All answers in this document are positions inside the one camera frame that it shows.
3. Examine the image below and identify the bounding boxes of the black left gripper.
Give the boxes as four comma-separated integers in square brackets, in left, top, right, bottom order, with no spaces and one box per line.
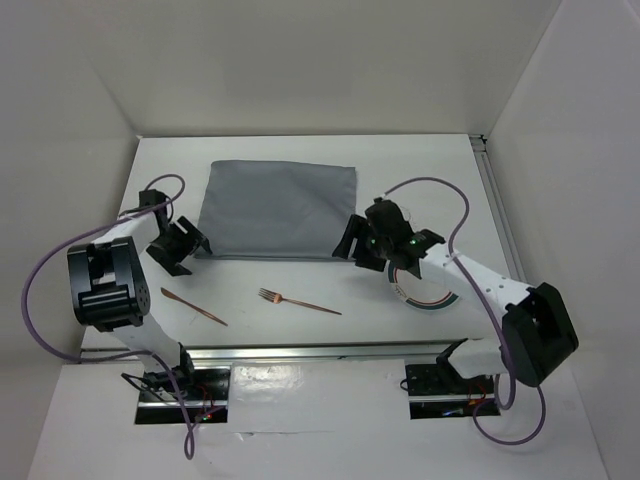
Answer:
[144,215,209,276]

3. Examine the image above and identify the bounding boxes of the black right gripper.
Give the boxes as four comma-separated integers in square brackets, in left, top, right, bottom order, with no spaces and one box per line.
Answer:
[332,213,392,272]

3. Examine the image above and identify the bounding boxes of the grey cloth placemat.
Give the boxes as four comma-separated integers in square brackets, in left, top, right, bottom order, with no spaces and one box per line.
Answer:
[197,160,358,261]

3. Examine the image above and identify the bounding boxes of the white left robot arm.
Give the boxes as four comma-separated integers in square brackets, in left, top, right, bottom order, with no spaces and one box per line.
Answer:
[67,207,211,399]

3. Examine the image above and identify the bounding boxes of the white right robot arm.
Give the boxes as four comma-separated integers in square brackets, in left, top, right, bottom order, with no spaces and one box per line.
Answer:
[333,200,579,392]

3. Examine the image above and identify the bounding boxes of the clear plastic cup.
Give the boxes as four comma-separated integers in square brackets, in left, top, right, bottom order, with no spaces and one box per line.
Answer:
[399,205,417,230]

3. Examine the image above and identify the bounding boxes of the copper knife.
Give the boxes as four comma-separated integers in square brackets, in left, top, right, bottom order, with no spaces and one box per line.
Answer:
[160,287,228,327]

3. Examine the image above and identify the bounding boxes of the copper fork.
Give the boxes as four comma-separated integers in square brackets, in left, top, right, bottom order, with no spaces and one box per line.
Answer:
[258,288,341,315]

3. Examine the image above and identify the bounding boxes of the white plate green red rim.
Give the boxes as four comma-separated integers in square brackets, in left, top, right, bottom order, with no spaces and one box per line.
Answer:
[386,263,459,313]

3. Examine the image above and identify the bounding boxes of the aluminium front rail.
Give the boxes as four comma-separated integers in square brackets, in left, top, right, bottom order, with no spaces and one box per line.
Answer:
[78,338,551,364]

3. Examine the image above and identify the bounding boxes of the aluminium rail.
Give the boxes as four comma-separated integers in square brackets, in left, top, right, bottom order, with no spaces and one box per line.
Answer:
[78,338,551,364]
[469,133,545,341]

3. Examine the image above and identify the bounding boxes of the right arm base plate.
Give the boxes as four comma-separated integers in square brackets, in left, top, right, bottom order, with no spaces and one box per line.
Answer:
[399,364,499,420]

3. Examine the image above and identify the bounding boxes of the aluminium right side rail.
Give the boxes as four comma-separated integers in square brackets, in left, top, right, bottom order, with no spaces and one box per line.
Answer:
[469,133,545,341]

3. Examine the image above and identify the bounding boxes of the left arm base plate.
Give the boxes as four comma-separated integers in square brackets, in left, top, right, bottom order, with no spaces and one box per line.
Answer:
[121,366,231,425]

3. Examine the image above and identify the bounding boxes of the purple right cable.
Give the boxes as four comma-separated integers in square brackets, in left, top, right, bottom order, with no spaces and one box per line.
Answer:
[377,177,546,446]

